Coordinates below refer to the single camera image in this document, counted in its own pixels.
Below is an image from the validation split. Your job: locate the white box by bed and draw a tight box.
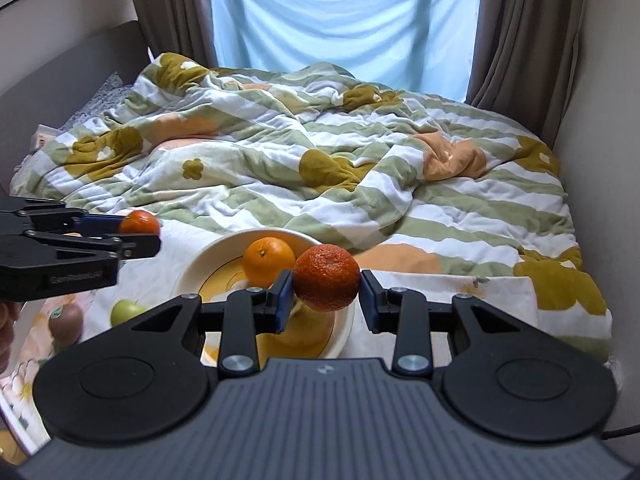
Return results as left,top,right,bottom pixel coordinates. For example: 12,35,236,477
29,125,62,153

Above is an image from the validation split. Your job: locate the brown curtain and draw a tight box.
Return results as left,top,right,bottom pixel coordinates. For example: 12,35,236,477
465,0,585,146
132,0,218,67

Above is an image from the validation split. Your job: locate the left hand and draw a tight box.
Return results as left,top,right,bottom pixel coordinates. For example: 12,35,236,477
0,301,23,372

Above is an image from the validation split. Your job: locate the large orange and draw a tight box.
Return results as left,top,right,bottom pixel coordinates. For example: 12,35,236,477
242,236,296,288

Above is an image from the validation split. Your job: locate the large green apple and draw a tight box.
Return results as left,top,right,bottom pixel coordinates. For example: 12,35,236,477
110,299,146,327

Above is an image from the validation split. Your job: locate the cream oval bowl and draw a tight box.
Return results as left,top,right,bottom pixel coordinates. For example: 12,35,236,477
174,229,358,364

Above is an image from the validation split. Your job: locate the right brown curtain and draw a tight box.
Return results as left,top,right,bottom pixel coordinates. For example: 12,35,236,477
465,0,585,146

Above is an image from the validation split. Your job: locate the small mandarin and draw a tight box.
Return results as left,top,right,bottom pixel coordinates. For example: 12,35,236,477
118,210,160,235

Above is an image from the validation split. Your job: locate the light blue window cloth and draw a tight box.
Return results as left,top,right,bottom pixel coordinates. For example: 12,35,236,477
212,0,480,101

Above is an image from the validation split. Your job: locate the brown kiwi with sticker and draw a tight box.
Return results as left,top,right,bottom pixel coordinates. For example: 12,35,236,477
48,302,84,347

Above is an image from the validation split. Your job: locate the left brown curtain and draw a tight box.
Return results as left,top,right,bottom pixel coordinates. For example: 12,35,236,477
132,0,218,67

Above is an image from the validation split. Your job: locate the grey bed headboard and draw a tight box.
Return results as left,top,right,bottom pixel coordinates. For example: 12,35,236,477
1,21,150,192

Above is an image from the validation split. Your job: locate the floral striped quilt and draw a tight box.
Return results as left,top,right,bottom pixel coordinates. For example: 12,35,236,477
10,53,612,361

